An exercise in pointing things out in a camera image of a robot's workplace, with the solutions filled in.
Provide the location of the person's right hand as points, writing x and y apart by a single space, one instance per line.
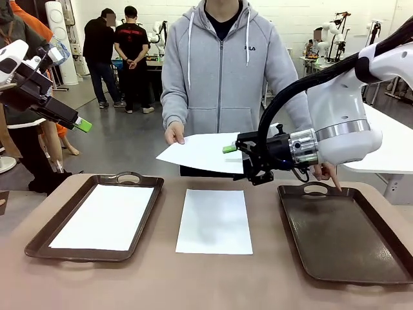
175 134

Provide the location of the brown flat board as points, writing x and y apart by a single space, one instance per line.
4 197

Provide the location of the person in red-printed black shirt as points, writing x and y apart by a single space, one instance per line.
130 38

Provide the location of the white tower air conditioner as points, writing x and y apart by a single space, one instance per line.
58 19

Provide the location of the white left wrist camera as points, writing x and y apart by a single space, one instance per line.
53 55

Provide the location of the person in grey hoodie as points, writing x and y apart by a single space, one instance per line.
222 80

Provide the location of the dark brown plastic tray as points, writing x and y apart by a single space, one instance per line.
342 239
38 250

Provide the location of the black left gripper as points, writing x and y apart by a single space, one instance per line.
26 92

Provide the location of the person's right forearm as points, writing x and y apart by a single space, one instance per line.
172 109

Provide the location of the person in black jacket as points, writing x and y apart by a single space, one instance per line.
96 42

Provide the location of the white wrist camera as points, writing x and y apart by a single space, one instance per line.
53 55
274 130

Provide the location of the person's left hand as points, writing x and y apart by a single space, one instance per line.
324 171

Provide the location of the large white table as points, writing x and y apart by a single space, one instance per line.
393 139

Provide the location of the seated person in plaid shirt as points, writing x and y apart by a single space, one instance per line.
314 48

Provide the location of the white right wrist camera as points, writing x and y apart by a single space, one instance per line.
274 130

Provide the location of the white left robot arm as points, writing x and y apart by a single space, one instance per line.
11 58

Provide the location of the white A4 paper sheet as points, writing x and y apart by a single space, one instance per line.
103 216
200 151
214 223

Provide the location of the black stand pole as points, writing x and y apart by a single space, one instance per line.
374 32

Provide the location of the person in dark green coat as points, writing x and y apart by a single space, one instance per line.
22 26

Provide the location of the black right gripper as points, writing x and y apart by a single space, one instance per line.
277 151

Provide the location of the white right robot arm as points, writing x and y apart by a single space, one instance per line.
338 103

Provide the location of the white round stand base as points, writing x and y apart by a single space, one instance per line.
6 164

